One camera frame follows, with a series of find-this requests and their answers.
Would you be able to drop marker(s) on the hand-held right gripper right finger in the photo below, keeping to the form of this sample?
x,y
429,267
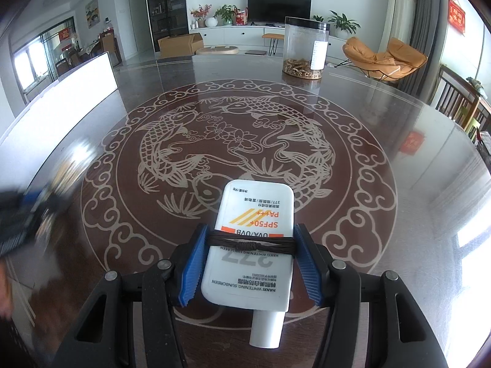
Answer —
x,y
308,268

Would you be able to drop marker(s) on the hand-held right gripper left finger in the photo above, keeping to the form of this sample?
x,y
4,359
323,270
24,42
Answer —
x,y
191,268

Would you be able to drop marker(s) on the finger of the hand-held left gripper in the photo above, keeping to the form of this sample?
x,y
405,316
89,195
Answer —
x,y
36,199
23,228

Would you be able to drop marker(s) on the white sunscreen tube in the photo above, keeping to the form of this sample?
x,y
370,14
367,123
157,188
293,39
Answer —
x,y
253,207

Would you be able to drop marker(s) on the white storage box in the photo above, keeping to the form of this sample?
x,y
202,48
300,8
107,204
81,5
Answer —
x,y
76,84

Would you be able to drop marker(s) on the wooden dining chair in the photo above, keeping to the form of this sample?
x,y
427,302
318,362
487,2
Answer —
x,y
108,44
63,68

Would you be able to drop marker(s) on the red door decoration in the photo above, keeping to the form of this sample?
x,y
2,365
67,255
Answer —
x,y
65,34

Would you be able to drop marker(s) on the clear jar with black lid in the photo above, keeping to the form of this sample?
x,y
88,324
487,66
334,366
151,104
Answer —
x,y
299,71

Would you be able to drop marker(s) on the cardboard box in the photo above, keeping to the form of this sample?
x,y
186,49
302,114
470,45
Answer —
x,y
176,46

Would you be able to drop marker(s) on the oval wooden board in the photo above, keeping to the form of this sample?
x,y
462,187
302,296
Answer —
x,y
216,50

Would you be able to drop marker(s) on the dark wooden chair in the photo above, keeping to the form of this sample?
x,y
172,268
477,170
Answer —
x,y
456,99

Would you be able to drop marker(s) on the orange lounge chair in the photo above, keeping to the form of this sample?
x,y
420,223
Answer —
x,y
402,61

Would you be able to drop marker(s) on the dark glass display cabinet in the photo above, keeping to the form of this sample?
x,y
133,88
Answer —
x,y
165,7

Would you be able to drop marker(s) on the wooden bench with black legs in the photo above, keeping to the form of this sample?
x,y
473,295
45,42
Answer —
x,y
273,35

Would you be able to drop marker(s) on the white television cabinet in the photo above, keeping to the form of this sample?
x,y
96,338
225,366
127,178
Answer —
x,y
230,34

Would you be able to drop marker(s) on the round white vase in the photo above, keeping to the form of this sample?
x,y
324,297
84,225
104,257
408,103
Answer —
x,y
211,22

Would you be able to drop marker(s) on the large leafy potted plant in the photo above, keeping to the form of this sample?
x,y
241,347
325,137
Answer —
x,y
343,23

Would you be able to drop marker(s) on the red flowers in vase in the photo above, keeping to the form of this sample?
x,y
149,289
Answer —
x,y
199,12

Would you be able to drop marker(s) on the small potted plant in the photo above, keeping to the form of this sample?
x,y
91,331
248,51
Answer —
x,y
317,18

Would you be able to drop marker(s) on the red gift bag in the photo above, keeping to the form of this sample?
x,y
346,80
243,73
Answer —
x,y
241,17

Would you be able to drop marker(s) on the green potted plant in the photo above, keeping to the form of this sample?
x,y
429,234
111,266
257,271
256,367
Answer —
x,y
226,13

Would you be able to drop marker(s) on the black television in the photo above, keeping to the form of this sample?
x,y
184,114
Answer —
x,y
280,7

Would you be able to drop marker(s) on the grey curtain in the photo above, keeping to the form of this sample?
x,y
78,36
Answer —
x,y
425,27

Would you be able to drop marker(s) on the covered standing air conditioner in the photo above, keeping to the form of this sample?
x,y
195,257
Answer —
x,y
399,15

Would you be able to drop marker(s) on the framed wall painting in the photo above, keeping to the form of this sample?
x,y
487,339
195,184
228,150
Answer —
x,y
92,12

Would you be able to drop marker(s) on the red wall hanging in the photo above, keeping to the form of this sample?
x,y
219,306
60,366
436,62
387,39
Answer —
x,y
456,17

